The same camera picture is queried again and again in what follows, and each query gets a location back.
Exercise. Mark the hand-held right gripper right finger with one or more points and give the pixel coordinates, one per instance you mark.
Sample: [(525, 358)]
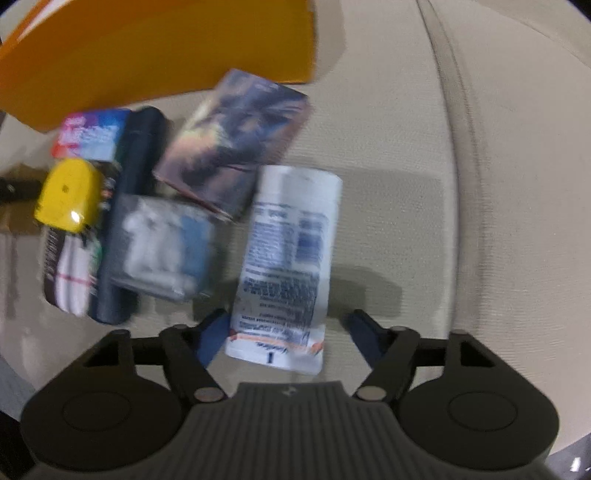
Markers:
[(362, 334)]

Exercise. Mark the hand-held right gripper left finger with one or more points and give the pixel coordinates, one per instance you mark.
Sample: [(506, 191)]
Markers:
[(212, 339)]

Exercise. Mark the clear plastic box white contents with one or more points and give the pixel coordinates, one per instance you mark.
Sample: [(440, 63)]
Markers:
[(161, 244)]

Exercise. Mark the white labelled plastic bottle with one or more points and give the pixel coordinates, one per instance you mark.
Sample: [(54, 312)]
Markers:
[(286, 254)]

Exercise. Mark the black white plaid case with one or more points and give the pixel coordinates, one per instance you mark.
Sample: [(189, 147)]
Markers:
[(69, 277)]

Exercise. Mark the dark illustrated book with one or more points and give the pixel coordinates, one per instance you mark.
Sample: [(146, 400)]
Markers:
[(231, 138)]

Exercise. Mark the yellow rounded plastic object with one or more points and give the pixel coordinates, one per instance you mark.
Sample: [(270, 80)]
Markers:
[(64, 194)]

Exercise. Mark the orange cardboard box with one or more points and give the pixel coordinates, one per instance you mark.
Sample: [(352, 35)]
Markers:
[(161, 46)]

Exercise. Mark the dark shampoo bottle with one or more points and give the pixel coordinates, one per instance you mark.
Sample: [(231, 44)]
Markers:
[(136, 152)]

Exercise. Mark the pink blue small box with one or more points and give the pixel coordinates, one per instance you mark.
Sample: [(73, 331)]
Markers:
[(90, 134)]

